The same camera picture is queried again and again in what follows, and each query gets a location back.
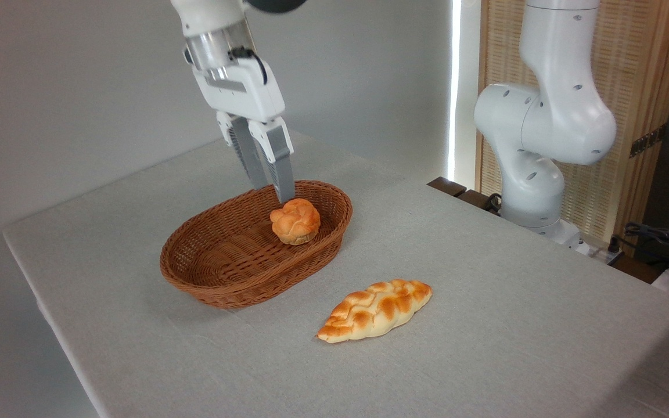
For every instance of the dark metal screen hinge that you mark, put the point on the dark metal screen hinge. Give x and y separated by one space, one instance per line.
648 141

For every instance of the brown oval wicker basket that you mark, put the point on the brown oval wicker basket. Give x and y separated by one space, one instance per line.
224 261

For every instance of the round knotted bread roll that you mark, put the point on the round knotted bread roll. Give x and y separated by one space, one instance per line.
295 222

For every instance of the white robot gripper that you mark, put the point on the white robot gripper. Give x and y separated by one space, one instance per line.
247 93

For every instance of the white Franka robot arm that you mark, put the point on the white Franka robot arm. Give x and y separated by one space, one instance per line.
543 116

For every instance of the long braided bread loaf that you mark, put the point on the long braided bread loaf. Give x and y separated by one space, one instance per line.
375 310

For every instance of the white tablecloth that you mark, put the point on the white tablecloth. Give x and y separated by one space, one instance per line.
485 325

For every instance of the dark brown wooden bench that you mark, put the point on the dark brown wooden bench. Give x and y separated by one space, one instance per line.
448 187

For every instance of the white power strip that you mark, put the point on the white power strip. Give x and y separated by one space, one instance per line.
599 252

